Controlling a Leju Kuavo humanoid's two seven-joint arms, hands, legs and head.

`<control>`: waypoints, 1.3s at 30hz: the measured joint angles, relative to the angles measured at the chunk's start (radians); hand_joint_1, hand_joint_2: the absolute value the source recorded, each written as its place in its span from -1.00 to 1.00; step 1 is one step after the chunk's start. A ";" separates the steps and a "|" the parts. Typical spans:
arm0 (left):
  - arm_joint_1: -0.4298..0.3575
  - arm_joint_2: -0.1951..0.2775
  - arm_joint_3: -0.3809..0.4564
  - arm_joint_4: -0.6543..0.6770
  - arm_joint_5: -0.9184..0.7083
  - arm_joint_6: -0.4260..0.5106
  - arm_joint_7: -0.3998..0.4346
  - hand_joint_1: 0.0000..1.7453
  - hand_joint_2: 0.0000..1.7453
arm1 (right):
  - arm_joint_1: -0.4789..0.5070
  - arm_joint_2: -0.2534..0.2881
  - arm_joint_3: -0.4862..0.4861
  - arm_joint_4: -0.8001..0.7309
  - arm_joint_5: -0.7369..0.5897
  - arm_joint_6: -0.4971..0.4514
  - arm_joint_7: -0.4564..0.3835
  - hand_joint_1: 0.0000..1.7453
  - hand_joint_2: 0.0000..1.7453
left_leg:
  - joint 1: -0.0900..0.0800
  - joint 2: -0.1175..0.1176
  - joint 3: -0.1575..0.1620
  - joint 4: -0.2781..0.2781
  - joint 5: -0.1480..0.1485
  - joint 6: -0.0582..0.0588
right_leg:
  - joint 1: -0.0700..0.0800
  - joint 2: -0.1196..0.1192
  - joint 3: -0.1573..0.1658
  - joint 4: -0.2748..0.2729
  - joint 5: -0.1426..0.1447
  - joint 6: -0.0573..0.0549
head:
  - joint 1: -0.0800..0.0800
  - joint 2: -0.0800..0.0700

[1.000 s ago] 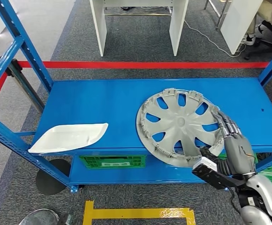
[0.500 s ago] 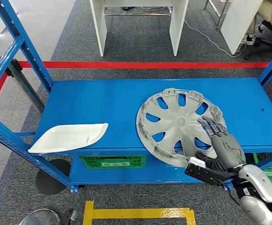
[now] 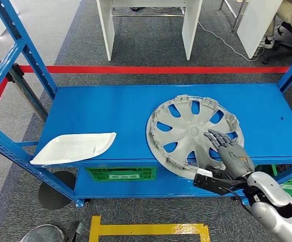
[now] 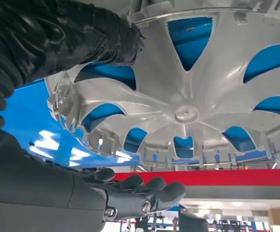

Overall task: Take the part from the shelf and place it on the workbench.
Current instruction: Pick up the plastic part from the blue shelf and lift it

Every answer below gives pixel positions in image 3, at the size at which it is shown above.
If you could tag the barrier stanchion dark base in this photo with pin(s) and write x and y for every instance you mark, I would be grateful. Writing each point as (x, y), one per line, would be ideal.
(57, 193)

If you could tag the chrome desk frame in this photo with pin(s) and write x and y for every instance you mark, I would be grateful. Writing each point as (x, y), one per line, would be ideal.
(237, 16)

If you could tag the white desk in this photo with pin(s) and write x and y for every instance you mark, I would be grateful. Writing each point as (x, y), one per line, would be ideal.
(256, 26)
(191, 30)

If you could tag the blue metal shelf rack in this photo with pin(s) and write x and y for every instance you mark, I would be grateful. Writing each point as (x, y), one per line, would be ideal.
(110, 107)

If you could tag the white plastic trim part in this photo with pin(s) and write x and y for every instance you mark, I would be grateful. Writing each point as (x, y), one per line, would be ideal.
(70, 148)

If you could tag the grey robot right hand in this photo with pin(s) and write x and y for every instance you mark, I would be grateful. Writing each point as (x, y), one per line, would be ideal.
(232, 157)

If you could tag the grey plastic hubcap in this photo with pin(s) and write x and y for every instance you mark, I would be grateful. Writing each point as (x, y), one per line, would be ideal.
(183, 128)

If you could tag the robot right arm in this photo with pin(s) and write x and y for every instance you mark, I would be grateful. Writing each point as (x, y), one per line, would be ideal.
(269, 190)

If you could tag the person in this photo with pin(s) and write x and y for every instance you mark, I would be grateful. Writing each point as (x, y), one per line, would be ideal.
(287, 13)

